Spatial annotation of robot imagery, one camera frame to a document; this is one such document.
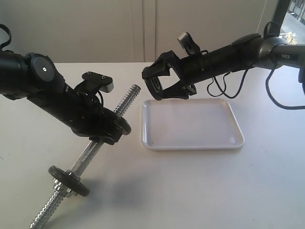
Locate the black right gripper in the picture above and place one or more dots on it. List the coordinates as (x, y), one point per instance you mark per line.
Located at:
(162, 67)

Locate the white rectangular plastic tray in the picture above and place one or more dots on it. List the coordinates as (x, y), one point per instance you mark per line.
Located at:
(195, 124)

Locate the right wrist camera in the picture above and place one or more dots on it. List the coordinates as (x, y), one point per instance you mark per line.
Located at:
(188, 44)

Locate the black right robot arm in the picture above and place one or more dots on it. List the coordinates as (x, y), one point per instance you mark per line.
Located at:
(171, 77)

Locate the black inner far-end weight plate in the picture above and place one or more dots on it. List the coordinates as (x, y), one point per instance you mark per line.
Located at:
(123, 125)

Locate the black near-end weight plate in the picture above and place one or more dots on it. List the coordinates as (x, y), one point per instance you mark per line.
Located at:
(69, 179)

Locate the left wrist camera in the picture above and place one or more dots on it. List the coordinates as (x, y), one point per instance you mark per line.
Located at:
(94, 82)

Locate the chrome threaded dumbbell bar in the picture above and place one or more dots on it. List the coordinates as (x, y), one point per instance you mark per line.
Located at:
(81, 163)

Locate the dark window frame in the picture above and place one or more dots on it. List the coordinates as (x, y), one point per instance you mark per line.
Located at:
(279, 15)

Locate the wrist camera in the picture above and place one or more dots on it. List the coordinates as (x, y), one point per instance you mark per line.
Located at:
(94, 82)
(188, 44)

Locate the black 0.5kg weight plate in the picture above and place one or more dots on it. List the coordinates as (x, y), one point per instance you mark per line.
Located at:
(155, 88)

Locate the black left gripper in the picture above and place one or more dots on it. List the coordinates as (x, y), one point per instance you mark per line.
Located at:
(104, 126)

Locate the chrome spinlock collar nut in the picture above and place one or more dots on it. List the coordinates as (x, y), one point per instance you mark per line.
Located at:
(63, 189)

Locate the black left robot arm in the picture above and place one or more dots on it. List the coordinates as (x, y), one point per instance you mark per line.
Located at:
(35, 77)

